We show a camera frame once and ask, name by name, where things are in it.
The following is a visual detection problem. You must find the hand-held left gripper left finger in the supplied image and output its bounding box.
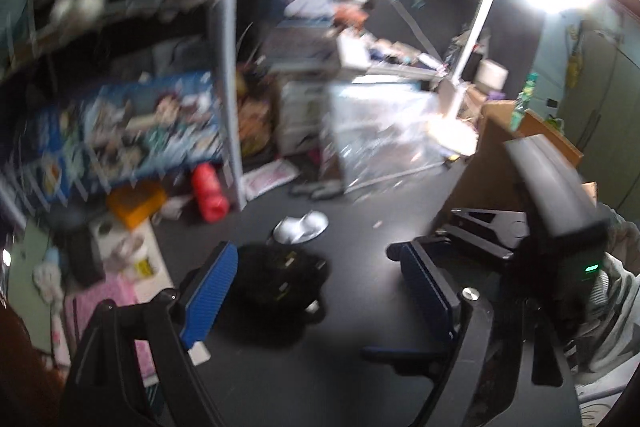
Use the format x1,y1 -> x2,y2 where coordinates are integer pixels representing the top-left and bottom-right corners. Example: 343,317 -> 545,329
60,241 -> 240,427

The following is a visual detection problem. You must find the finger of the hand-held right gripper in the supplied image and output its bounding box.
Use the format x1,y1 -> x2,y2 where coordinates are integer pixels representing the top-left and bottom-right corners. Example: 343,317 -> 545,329
435,207 -> 532,264
362,344 -> 452,377

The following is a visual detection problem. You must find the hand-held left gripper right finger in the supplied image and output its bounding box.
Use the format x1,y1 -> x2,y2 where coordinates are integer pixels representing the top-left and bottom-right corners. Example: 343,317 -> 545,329
400,237 -> 584,427

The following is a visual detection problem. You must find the black plush toy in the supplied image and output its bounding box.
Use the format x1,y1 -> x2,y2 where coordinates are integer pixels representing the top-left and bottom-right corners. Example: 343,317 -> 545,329
220,243 -> 331,349

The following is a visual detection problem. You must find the lined cream notepad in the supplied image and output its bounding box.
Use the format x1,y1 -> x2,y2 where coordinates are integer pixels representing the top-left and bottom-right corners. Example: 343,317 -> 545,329
115,219 -> 174,308

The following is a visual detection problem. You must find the cardboard box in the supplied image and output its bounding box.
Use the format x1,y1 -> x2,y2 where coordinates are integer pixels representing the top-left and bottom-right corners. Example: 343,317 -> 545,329
435,99 -> 598,233

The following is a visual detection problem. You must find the pink leopard-print pouch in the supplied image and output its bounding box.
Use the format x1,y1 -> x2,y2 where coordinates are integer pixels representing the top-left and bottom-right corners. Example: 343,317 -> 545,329
62,279 -> 153,380

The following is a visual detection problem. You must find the white tape roll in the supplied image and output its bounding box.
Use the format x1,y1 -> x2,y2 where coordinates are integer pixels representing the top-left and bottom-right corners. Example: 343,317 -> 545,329
112,234 -> 149,266

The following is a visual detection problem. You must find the white plastic hook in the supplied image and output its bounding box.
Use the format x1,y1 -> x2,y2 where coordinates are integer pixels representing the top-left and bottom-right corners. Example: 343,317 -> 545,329
159,197 -> 194,221

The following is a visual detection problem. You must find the red bottle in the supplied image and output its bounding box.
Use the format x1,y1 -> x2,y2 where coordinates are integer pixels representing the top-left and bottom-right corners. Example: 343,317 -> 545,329
191,163 -> 230,223

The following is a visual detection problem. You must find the silver foil item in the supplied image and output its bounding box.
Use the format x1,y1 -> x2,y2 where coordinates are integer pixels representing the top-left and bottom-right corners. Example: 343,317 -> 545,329
272,211 -> 330,246

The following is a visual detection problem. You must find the orange box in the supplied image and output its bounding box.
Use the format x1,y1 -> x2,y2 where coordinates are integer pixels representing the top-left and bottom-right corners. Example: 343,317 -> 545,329
106,184 -> 168,230

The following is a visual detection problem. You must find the green bottle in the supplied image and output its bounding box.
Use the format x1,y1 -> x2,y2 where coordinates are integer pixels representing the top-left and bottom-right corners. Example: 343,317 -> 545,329
512,72 -> 539,128

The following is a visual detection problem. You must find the black case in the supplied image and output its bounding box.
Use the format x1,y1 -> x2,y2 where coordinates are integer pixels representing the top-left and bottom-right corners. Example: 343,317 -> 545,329
67,227 -> 106,288

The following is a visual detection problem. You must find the pink white packet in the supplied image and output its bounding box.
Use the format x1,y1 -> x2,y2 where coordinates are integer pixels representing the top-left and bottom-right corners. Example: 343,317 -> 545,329
242,159 -> 300,202

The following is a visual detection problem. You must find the clear zip bag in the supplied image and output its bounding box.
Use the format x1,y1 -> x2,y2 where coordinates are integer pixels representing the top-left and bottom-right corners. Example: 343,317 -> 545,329
327,82 -> 481,196

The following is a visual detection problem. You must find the pink tube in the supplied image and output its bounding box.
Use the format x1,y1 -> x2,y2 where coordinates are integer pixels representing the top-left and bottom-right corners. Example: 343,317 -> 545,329
49,307 -> 67,359

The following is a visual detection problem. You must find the white plush doll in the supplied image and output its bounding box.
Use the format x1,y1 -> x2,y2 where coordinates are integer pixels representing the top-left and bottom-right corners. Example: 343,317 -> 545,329
32,247 -> 69,303

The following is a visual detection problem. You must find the anime poster box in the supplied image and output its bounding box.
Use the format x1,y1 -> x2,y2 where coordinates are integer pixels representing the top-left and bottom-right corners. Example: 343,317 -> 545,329
30,72 -> 224,202

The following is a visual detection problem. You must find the green board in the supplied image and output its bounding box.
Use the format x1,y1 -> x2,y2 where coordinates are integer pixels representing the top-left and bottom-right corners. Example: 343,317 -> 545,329
7,222 -> 71,353

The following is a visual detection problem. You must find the brown patterned bag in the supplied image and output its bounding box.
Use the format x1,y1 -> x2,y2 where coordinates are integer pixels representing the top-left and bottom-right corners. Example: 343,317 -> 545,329
237,72 -> 279,158

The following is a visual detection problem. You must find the white desk lamp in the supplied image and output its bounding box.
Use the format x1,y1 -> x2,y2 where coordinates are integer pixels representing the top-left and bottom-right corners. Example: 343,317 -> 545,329
439,0 -> 601,118

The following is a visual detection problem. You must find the white drawer box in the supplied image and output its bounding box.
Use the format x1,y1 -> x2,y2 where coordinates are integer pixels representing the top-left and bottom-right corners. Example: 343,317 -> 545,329
277,79 -> 334,158

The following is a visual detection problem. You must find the white rack pole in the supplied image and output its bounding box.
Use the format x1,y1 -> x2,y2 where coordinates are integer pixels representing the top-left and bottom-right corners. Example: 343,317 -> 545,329
219,0 -> 247,210

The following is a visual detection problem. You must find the white printed carton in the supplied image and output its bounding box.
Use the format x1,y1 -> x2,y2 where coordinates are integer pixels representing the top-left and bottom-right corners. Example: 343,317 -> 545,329
262,24 -> 347,74

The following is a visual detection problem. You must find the white plush toy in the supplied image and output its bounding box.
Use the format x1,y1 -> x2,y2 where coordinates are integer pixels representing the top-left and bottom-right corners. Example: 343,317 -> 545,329
50,0 -> 107,24

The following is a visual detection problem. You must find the yellow cartoon wall sticker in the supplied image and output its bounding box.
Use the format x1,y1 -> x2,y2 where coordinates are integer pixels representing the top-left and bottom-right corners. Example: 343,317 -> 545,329
567,24 -> 584,88

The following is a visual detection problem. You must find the white wire rack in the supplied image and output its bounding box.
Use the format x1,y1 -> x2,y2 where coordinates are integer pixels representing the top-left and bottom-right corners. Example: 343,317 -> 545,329
0,0 -> 236,230

